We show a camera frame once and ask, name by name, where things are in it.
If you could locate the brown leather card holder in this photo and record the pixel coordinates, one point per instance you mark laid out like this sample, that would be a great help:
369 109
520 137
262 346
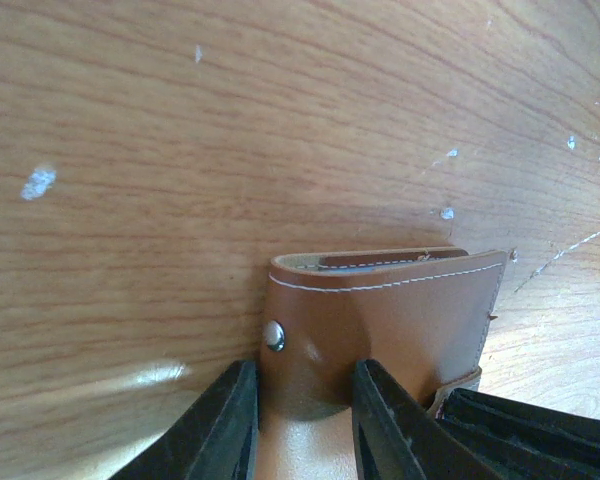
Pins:
423 313

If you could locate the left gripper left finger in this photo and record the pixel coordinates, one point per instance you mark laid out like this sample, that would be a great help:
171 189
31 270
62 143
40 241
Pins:
216 437

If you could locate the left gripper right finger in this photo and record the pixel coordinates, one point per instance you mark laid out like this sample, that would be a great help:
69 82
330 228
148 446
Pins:
395 437

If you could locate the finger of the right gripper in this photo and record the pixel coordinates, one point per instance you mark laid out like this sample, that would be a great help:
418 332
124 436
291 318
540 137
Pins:
523 441

